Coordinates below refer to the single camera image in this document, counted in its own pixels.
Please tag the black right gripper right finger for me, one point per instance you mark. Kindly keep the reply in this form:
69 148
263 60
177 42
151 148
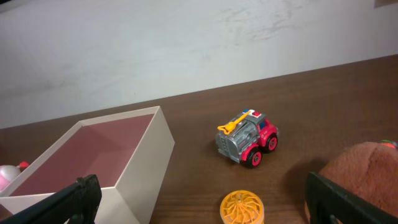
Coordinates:
329 203

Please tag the red grey toy truck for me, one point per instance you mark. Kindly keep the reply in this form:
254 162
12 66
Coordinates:
247 137

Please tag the yellow plastic cage ball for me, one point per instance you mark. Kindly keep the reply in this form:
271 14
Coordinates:
242 207

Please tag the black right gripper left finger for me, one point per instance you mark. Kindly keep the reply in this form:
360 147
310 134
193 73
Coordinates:
78 203

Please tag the white cardboard box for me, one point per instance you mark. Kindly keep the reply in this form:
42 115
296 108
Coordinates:
128 152

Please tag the pink white toy figure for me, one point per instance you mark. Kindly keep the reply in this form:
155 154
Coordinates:
9 173

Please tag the brown plush toy with orange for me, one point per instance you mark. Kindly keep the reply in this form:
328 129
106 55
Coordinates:
368 170

